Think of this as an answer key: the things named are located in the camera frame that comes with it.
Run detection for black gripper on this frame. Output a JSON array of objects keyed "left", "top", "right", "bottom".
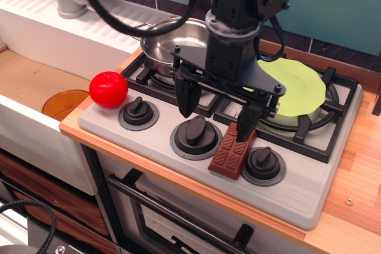
[{"left": 170, "top": 32, "right": 286, "bottom": 142}]

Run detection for brown chocolate bar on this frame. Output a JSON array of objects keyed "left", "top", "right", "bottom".
[{"left": 208, "top": 123, "right": 257, "bottom": 180}]

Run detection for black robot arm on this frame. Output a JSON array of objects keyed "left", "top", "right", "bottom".
[{"left": 171, "top": 0, "right": 289, "bottom": 142}]

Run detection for black middle stove knob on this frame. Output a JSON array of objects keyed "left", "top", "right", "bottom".
[{"left": 170, "top": 115, "right": 223, "bottom": 161}]

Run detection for black stove knob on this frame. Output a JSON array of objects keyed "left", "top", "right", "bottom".
[
  {"left": 118, "top": 96, "right": 160, "bottom": 131},
  {"left": 241, "top": 147, "right": 286, "bottom": 187},
  {"left": 170, "top": 115, "right": 223, "bottom": 161}
]

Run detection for black right stove knob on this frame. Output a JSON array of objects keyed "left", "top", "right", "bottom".
[{"left": 241, "top": 147, "right": 286, "bottom": 187}]

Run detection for black left stove knob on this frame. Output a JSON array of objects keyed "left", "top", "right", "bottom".
[{"left": 118, "top": 96, "right": 160, "bottom": 131}]

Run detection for stainless steel pot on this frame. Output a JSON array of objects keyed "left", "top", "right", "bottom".
[{"left": 134, "top": 18, "right": 209, "bottom": 78}]

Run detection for light green plate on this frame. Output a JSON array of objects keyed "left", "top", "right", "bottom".
[{"left": 258, "top": 58, "right": 326, "bottom": 118}]

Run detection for grey toy stove top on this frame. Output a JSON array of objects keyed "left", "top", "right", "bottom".
[{"left": 77, "top": 54, "right": 364, "bottom": 231}]

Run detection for red toy apple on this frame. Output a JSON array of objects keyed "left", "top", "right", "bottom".
[{"left": 89, "top": 71, "right": 129, "bottom": 109}]

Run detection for black left burner grate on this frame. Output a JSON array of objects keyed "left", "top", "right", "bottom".
[{"left": 121, "top": 53, "right": 222, "bottom": 118}]

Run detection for black burner grate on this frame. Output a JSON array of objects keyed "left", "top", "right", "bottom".
[
  {"left": 213, "top": 53, "right": 360, "bottom": 165},
  {"left": 121, "top": 53, "right": 222, "bottom": 118}
]

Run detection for black right burner grate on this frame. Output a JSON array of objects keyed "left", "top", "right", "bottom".
[{"left": 213, "top": 53, "right": 360, "bottom": 165}]

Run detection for toy oven door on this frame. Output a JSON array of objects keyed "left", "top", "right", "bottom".
[{"left": 97, "top": 153, "right": 309, "bottom": 253}]

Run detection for white toy sink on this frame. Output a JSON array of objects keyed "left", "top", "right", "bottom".
[{"left": 1, "top": 0, "right": 140, "bottom": 195}]

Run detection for wooden drawer fronts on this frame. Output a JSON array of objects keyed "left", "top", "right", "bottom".
[{"left": 1, "top": 150, "right": 118, "bottom": 254}]

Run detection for black oven door handle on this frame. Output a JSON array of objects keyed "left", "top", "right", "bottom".
[{"left": 107, "top": 169, "right": 254, "bottom": 253}]

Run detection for black braided foreground cable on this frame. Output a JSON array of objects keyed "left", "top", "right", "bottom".
[{"left": 0, "top": 200, "right": 57, "bottom": 254}]

